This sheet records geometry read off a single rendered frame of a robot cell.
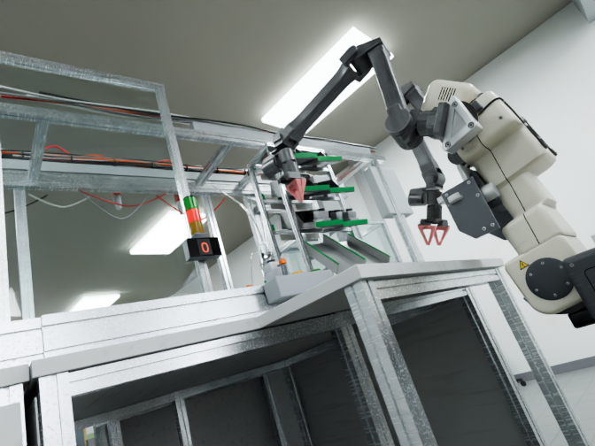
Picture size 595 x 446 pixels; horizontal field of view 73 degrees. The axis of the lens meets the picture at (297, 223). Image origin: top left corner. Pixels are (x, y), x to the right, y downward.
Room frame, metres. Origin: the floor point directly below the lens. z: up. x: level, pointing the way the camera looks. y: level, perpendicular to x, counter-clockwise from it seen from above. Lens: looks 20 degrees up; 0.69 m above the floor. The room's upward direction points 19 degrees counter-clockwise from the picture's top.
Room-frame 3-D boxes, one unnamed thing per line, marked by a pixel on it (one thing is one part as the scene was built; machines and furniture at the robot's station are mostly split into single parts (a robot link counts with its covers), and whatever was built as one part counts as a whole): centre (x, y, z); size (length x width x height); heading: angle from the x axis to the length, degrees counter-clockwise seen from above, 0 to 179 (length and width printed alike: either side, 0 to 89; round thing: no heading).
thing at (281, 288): (1.16, 0.05, 0.93); 0.21 x 0.07 x 0.06; 133
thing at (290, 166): (1.26, -0.04, 1.34); 0.10 x 0.07 x 0.07; 132
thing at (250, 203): (2.72, 0.28, 1.56); 0.09 x 0.04 x 1.39; 133
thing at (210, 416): (2.86, 0.46, 0.43); 2.20 x 0.38 x 0.86; 133
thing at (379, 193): (2.96, -0.75, 1.43); 0.30 x 0.09 x 1.13; 133
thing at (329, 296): (1.35, -0.10, 0.84); 0.90 x 0.70 x 0.03; 141
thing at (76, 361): (1.70, 0.43, 0.85); 1.50 x 1.41 x 0.03; 133
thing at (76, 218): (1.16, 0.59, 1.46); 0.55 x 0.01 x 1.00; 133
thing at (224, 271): (2.47, 0.55, 1.56); 0.04 x 0.04 x 1.39; 43
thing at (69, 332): (1.07, 0.23, 0.91); 0.89 x 0.06 x 0.11; 133
